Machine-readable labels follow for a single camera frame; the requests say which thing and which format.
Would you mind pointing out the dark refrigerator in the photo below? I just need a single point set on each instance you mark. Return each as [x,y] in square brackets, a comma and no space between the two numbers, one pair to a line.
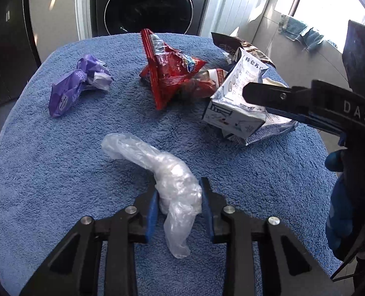
[19,57]

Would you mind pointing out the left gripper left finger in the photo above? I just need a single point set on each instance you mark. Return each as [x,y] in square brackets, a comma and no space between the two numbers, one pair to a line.
[73,267]

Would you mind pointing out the blue terry towel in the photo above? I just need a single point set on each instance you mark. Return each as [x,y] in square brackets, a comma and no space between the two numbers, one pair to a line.
[101,154]

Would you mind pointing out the white cabinet door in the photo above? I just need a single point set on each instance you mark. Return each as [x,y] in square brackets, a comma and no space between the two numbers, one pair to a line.
[236,18]

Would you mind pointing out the clear plastic bag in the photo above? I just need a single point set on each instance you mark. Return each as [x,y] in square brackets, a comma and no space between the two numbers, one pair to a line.
[179,190]

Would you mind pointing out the red snack bag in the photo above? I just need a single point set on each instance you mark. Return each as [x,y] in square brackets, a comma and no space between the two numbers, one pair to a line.
[167,67]

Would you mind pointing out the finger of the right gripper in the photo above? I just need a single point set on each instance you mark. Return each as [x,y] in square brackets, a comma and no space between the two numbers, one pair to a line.
[278,98]
[324,119]

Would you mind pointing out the white blue milk carton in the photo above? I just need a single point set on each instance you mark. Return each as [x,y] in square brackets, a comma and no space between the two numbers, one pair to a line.
[247,69]

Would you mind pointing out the blue gloved right hand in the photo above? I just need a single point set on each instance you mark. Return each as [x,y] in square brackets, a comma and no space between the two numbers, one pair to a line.
[343,201]

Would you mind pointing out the brown snack bag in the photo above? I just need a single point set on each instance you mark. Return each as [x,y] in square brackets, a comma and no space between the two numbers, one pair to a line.
[233,46]

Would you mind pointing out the blue cloth on sill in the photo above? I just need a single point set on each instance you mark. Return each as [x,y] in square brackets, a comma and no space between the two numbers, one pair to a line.
[309,36]

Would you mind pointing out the purple wrapper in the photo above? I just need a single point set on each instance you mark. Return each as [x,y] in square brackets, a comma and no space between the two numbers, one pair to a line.
[89,74]

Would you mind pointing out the dark grey washing machine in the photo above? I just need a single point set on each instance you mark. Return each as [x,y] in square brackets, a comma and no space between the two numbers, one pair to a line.
[113,17]

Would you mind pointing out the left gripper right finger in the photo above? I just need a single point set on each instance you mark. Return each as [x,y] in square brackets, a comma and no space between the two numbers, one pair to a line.
[287,267]

